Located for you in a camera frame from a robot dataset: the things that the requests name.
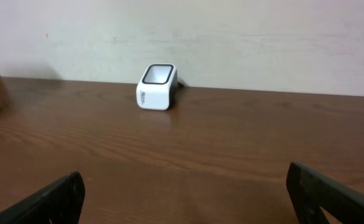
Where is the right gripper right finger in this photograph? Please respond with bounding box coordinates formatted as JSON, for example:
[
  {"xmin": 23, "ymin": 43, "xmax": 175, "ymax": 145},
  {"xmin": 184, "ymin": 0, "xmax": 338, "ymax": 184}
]
[{"xmin": 286, "ymin": 162, "xmax": 364, "ymax": 224}]

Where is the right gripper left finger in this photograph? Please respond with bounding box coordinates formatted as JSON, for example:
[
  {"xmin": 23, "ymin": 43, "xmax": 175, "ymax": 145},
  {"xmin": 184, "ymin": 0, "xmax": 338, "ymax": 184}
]
[{"xmin": 0, "ymin": 171, "xmax": 85, "ymax": 224}]

